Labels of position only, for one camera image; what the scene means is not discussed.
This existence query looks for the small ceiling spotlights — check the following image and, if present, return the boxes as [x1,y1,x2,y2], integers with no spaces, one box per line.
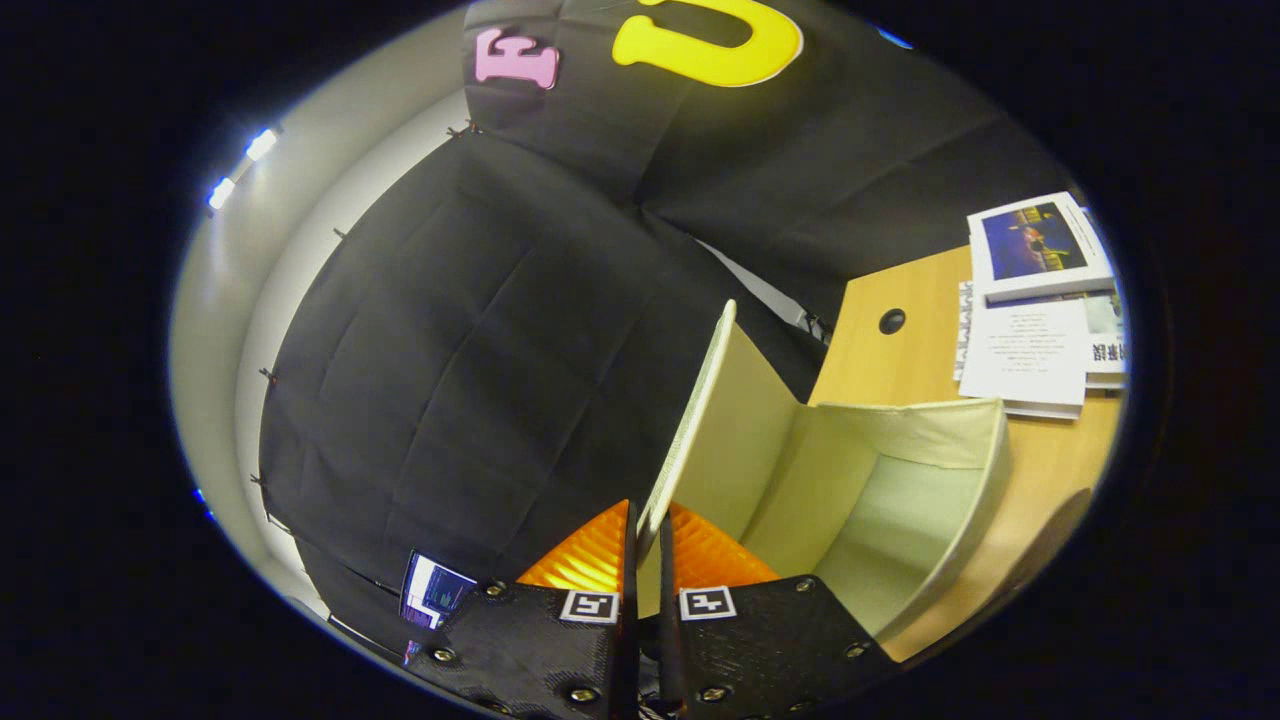
[205,125,281,213]

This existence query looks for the green fabric storage box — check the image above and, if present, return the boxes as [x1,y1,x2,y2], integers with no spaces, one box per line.
[637,298,1011,663]

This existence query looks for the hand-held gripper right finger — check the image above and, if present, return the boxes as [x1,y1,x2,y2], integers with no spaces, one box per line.
[655,503,901,720]

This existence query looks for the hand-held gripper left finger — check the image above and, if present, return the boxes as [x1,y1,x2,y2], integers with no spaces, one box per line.
[405,500,641,720]

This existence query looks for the white book blue photo cover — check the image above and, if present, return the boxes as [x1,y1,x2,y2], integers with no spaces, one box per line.
[967,192,1116,304]

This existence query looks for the white book text cover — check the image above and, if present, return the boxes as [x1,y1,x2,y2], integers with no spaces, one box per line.
[955,282,1091,419]

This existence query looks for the computer monitor screen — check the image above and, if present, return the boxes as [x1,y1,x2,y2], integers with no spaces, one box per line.
[400,550,479,631]

